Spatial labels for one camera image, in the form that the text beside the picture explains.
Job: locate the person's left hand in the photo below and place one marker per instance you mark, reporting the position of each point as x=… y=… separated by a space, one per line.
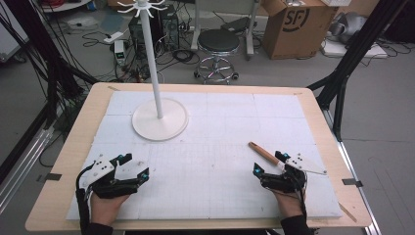
x=106 y=210

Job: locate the white power strip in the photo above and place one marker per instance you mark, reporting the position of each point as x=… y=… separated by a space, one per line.
x=113 y=37

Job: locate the white hook rack stand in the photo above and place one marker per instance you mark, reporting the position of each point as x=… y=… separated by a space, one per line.
x=153 y=75

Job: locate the white device with green display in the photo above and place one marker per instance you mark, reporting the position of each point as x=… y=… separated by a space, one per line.
x=119 y=50

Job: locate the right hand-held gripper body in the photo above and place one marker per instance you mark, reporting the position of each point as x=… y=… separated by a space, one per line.
x=284 y=182

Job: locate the black round stool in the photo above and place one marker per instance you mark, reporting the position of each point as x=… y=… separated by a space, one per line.
x=218 y=40

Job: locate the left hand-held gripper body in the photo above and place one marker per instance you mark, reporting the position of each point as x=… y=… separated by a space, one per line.
x=104 y=187

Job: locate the person's right hand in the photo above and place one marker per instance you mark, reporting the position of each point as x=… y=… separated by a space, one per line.
x=292 y=204

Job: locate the white flat board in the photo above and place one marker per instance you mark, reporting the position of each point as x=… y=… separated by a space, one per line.
x=339 y=49

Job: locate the grey plastic device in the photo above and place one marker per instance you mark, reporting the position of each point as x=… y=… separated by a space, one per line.
x=349 y=24

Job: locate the aluminium rail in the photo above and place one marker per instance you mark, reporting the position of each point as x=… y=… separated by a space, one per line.
x=23 y=169
x=355 y=182

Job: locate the black computer tower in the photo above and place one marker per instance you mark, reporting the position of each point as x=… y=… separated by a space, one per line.
x=169 y=29

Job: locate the black tape strip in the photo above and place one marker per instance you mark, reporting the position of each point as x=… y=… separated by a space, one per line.
x=52 y=177
x=351 y=182

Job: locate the brown cardboard box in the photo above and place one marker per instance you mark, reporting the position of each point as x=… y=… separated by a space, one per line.
x=293 y=36

